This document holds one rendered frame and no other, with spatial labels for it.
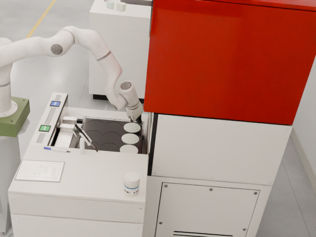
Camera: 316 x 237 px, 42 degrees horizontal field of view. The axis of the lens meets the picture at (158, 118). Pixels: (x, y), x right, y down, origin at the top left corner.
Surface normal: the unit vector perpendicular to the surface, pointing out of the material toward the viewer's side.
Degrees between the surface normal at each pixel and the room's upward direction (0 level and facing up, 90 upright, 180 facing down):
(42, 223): 90
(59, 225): 90
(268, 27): 90
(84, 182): 0
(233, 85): 90
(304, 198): 0
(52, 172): 0
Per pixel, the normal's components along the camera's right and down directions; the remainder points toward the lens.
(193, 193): -0.01, 0.55
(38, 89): 0.10, -0.83
